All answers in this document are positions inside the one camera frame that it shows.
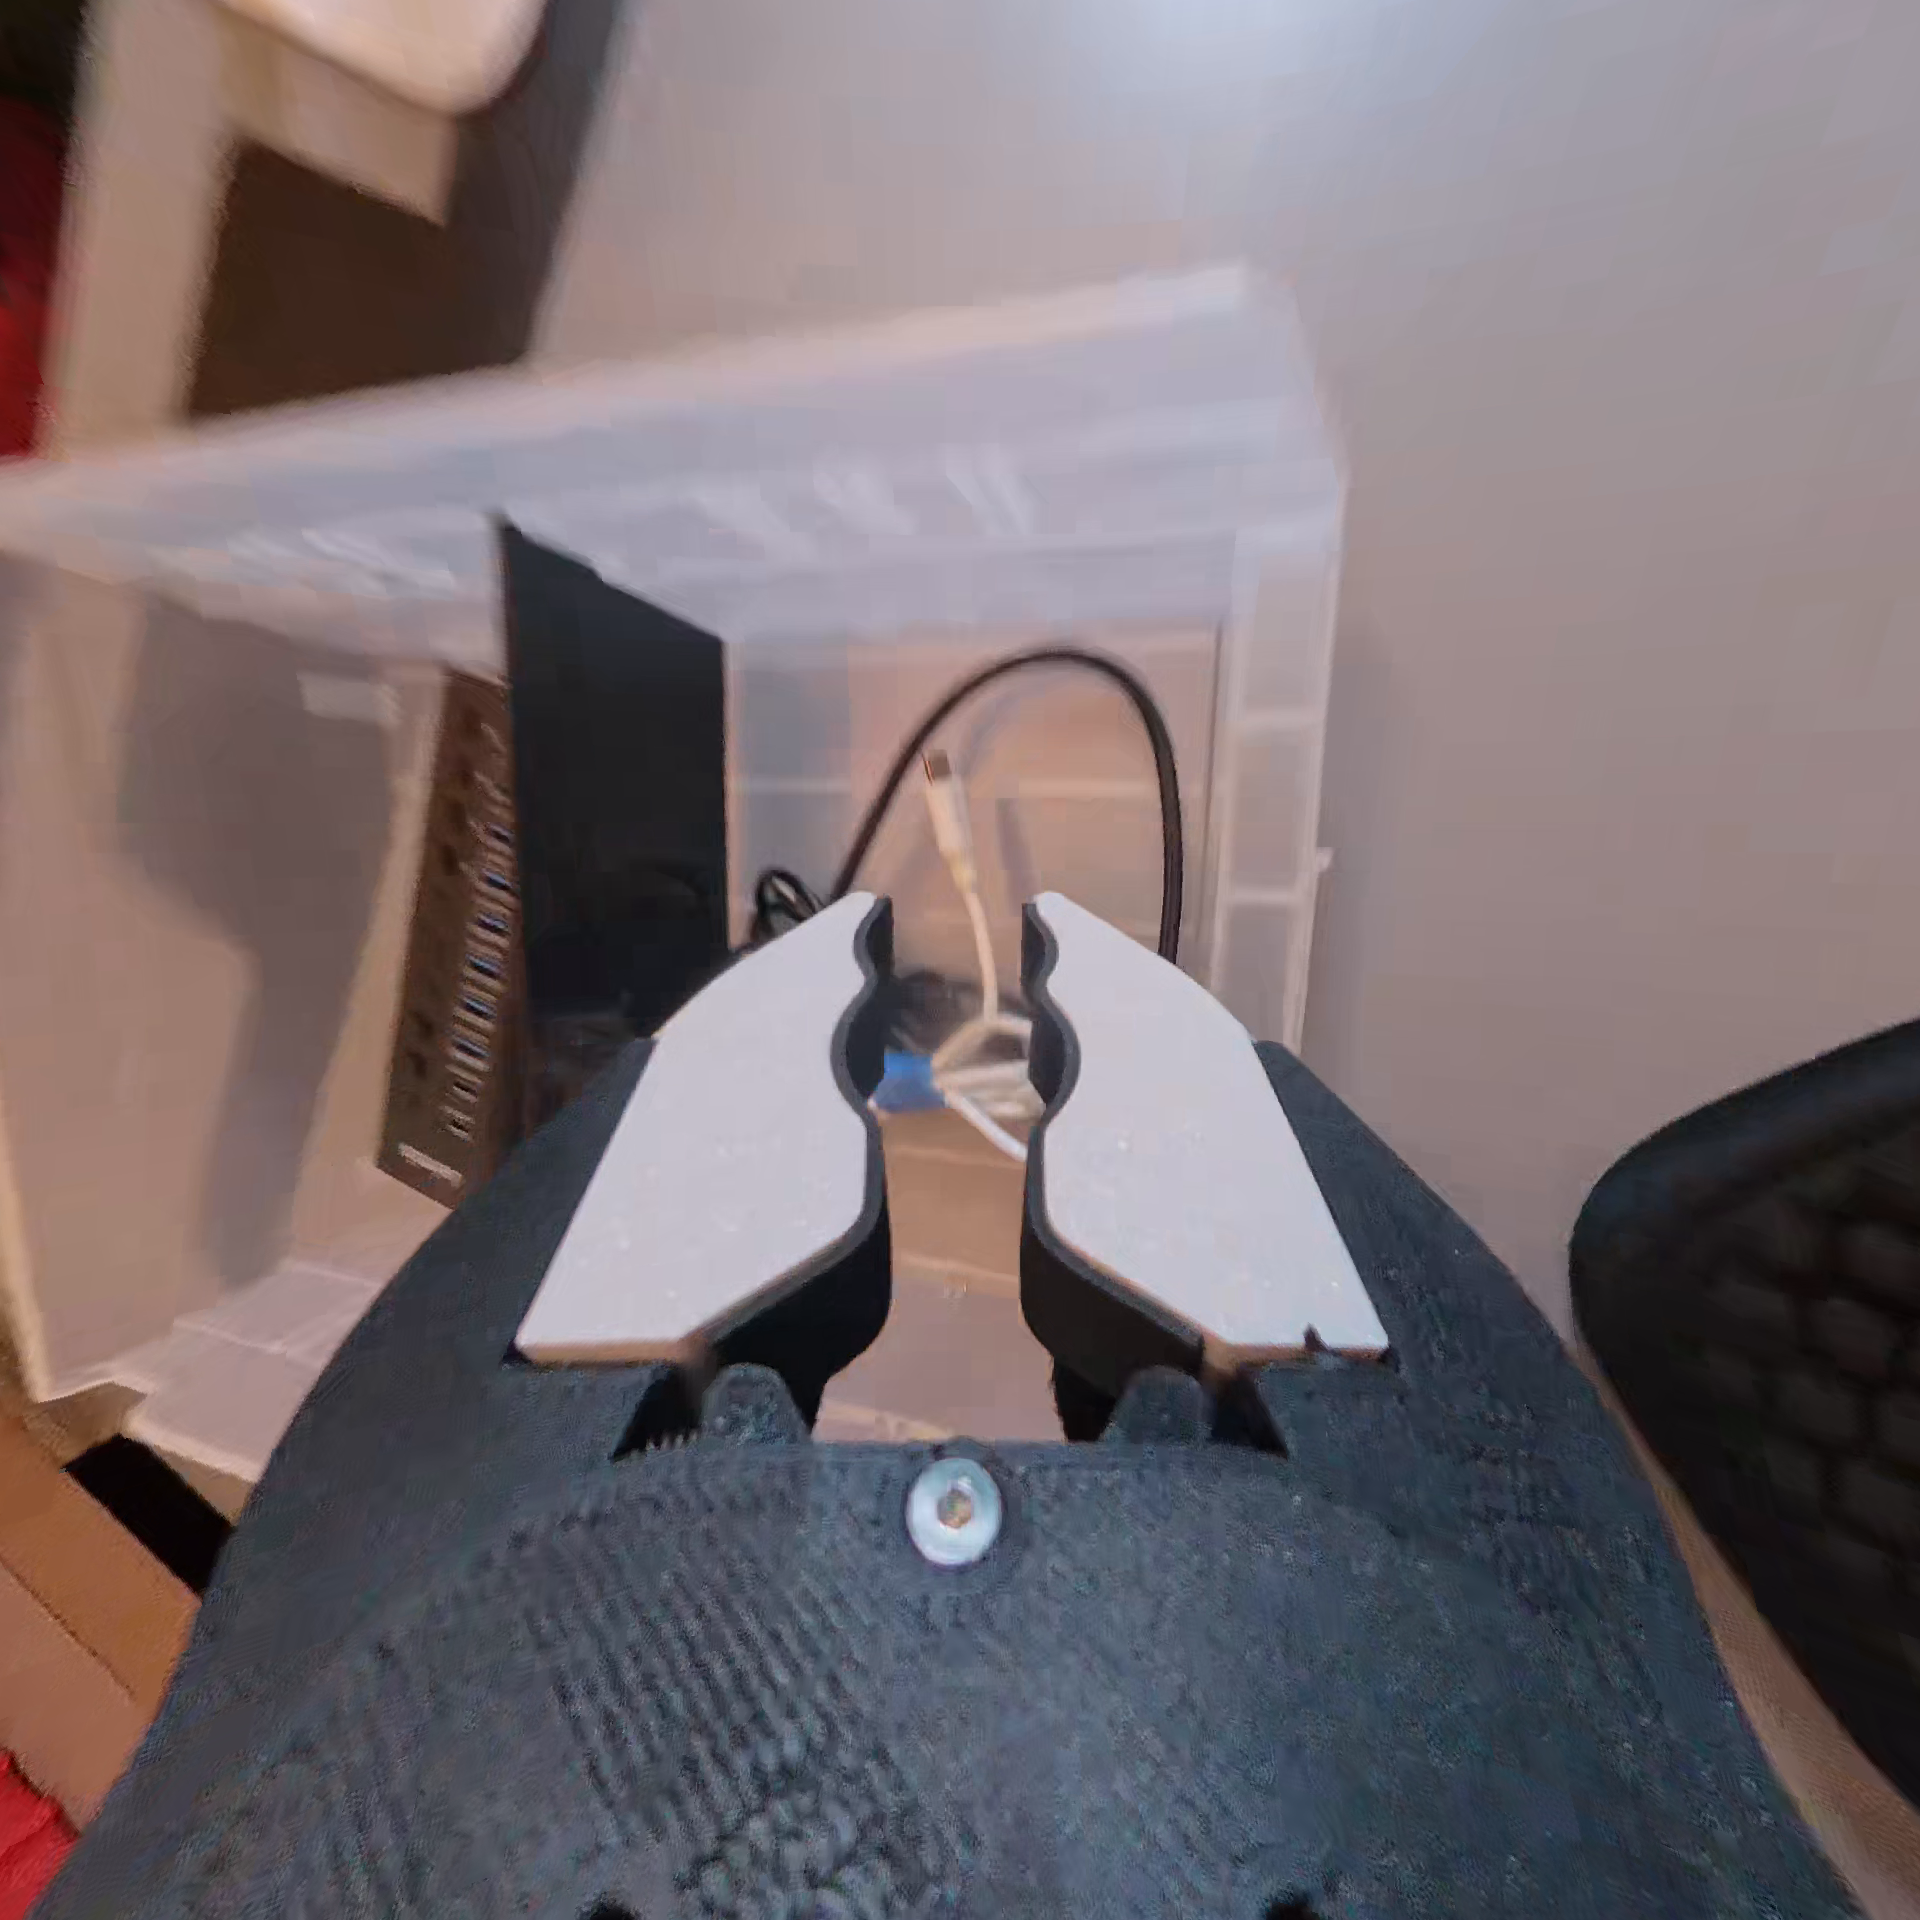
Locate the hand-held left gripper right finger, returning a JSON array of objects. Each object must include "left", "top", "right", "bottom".
[{"left": 1020, "top": 890, "right": 1393, "bottom": 1442}]

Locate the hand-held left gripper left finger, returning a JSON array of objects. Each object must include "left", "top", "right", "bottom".
[{"left": 514, "top": 889, "right": 899, "bottom": 1425}]

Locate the white usb cable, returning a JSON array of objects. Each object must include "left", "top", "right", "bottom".
[{"left": 878, "top": 747, "right": 1053, "bottom": 1167}]

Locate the clear plastic box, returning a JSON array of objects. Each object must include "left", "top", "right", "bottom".
[{"left": 0, "top": 261, "right": 1352, "bottom": 1519}]

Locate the black docking station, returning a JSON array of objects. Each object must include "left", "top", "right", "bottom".
[{"left": 377, "top": 514, "right": 739, "bottom": 1209}]

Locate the black padded wrist rest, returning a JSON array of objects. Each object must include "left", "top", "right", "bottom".
[{"left": 1568, "top": 1017, "right": 1920, "bottom": 1855}]

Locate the thick black braided cable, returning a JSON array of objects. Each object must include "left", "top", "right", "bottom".
[{"left": 752, "top": 645, "right": 1188, "bottom": 993}]

